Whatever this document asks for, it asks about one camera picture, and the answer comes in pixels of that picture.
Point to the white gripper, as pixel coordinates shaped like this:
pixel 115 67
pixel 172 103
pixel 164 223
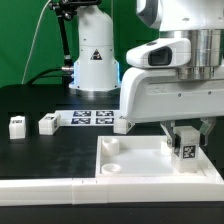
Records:
pixel 158 95

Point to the white square tabletop part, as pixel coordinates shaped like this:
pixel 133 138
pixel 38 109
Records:
pixel 143 156

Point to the white L-shaped fence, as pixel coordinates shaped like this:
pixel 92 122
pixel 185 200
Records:
pixel 111 189

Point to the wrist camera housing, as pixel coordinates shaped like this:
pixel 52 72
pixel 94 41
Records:
pixel 160 53

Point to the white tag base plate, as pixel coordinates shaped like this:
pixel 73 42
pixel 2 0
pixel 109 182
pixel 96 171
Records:
pixel 88 117

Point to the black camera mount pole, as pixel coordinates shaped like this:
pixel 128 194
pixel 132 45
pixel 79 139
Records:
pixel 65 10

